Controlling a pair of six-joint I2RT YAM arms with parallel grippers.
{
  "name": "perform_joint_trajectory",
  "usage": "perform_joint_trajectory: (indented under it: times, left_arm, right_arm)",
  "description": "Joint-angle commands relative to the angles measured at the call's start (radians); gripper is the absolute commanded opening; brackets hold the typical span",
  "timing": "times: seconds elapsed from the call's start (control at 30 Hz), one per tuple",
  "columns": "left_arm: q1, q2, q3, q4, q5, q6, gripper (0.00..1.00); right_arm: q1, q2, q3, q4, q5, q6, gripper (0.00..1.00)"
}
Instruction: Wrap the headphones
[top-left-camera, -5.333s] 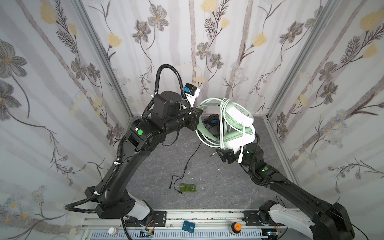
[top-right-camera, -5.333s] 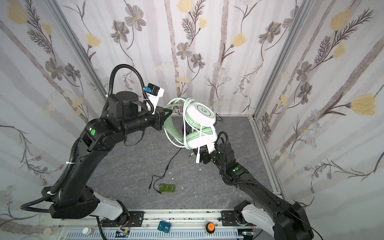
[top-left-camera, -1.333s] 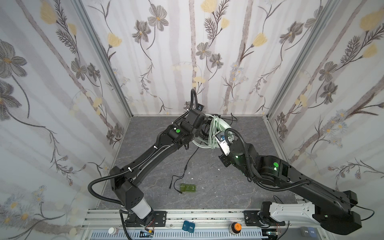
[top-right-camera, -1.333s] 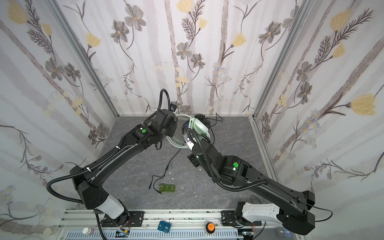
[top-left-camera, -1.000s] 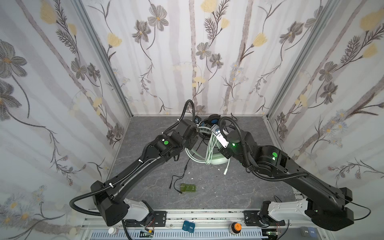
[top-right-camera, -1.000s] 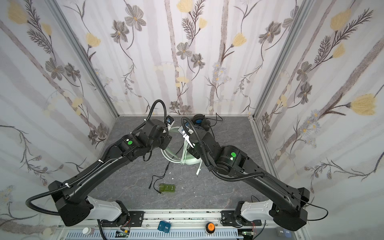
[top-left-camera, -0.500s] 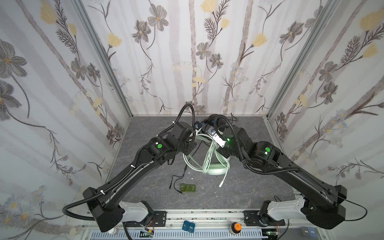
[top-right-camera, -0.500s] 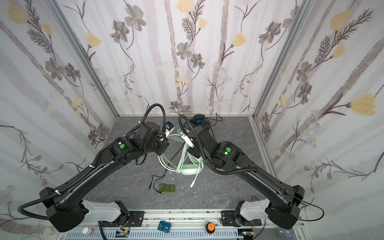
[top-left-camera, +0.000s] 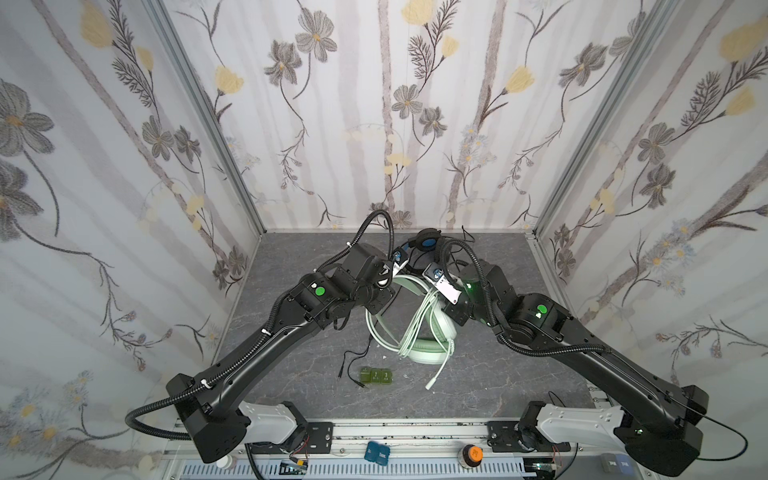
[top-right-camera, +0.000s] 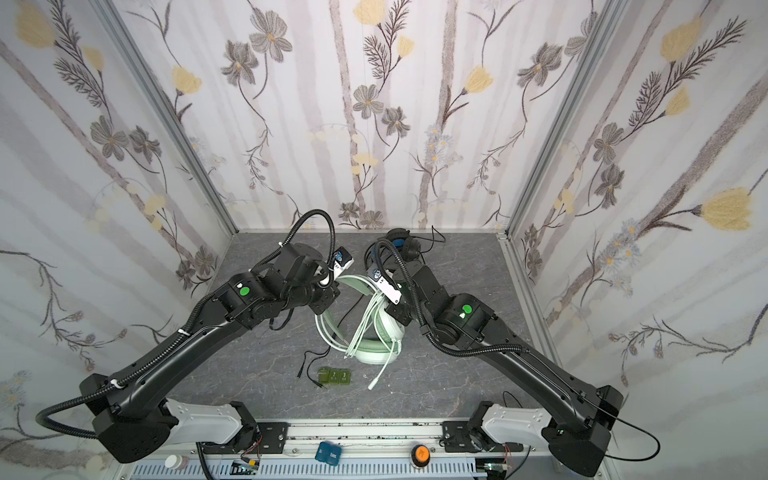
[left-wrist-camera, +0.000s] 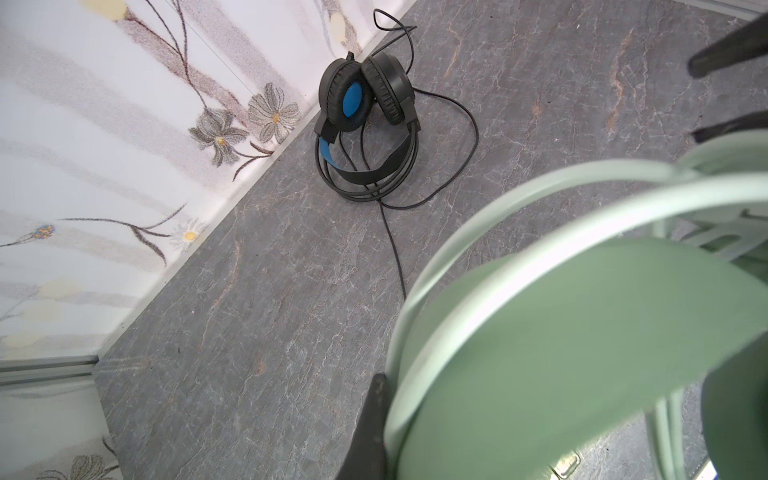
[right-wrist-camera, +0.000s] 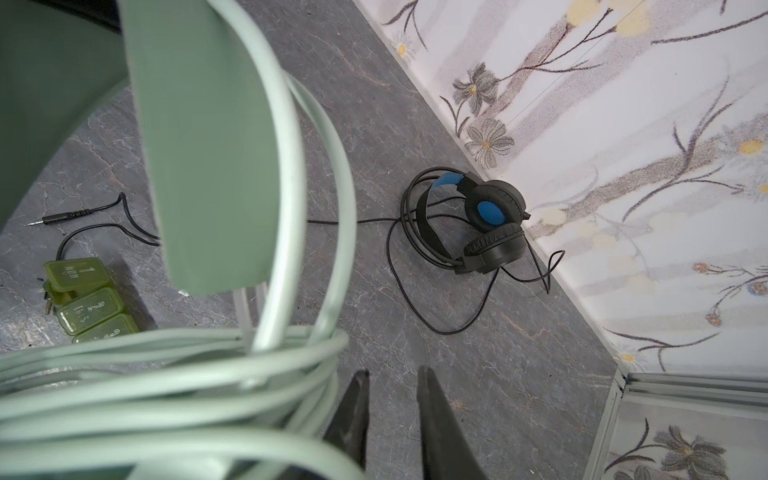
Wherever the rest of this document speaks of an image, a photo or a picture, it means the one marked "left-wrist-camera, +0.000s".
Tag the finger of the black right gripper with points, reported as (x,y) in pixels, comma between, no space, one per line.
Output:
(746,43)
(752,121)

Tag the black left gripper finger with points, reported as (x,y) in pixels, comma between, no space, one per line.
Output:
(366,458)

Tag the mint green headphones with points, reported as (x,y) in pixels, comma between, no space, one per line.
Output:
(535,354)

